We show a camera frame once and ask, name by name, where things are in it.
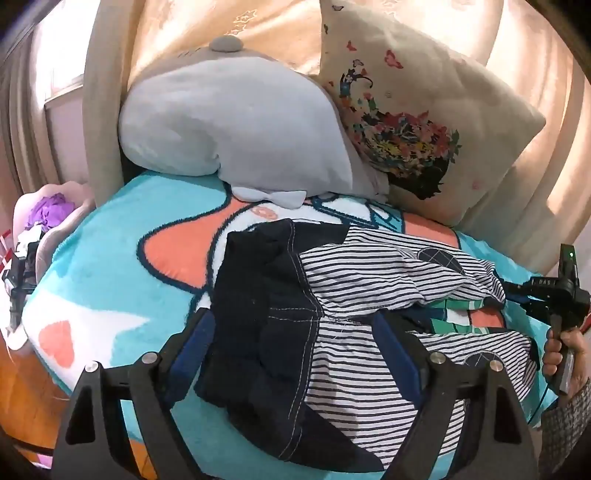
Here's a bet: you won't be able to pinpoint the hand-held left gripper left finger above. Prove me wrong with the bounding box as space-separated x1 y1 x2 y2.
53 308 218 480

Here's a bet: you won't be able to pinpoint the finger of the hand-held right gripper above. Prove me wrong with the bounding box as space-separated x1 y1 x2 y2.
502 281 532 311

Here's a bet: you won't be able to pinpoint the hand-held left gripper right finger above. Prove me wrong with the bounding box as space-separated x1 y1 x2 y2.
372 309 542 480

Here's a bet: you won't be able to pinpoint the navy and striped pants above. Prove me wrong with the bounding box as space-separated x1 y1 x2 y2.
194 219 541 474

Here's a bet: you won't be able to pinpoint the person's right forearm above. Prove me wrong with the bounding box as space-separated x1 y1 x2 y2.
538 376 591 480

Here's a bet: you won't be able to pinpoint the person's right hand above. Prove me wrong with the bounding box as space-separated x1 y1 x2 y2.
541 323 591 398

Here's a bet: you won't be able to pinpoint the teal cartoon printed blanket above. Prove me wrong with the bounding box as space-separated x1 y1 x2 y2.
21 168 561 480

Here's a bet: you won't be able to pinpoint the pink shell-shaped chair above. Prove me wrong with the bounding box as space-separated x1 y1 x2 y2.
9 181 95 347

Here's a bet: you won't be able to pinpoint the black device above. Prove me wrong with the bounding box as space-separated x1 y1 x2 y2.
4 240 42 301

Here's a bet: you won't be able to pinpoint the purple cloth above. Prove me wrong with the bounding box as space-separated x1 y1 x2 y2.
25 193 69 230

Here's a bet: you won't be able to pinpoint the cream floral print cushion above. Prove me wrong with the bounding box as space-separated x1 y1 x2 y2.
316 0 548 227

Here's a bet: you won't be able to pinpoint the beige padded headboard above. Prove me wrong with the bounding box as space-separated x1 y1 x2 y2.
455 0 591 287

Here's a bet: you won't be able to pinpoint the grey plush pillow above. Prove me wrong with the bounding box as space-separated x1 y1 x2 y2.
117 36 391 208

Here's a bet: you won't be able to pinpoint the beige window curtain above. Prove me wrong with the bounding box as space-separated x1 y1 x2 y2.
0 9 95 208

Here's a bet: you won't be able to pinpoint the beige padded bed frame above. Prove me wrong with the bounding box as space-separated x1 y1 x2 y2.
83 0 139 208

